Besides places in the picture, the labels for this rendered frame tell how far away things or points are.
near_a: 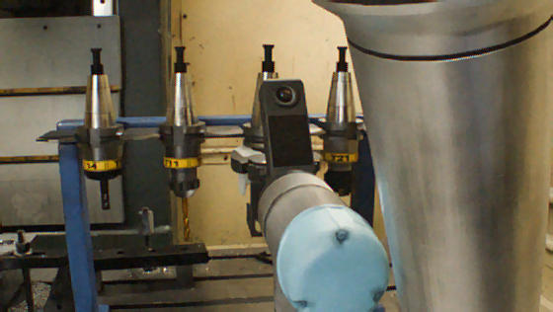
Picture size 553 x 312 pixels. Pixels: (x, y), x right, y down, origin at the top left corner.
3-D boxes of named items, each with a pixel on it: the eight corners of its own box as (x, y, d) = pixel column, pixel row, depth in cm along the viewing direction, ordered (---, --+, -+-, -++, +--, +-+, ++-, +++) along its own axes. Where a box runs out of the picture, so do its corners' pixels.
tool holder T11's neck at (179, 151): (204, 161, 71) (203, 138, 70) (197, 169, 66) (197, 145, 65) (170, 161, 71) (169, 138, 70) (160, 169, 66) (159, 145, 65)
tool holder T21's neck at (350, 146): (346, 155, 75) (346, 134, 74) (363, 162, 71) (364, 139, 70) (316, 158, 73) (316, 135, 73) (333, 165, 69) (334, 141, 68)
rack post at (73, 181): (101, 341, 72) (81, 146, 66) (65, 342, 71) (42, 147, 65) (110, 309, 82) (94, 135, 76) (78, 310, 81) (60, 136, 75)
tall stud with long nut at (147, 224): (156, 273, 97) (151, 209, 94) (141, 273, 96) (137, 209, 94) (156, 267, 99) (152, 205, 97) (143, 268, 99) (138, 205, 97)
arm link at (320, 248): (284, 348, 33) (283, 232, 31) (263, 277, 44) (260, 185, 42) (394, 334, 34) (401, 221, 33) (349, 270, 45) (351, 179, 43)
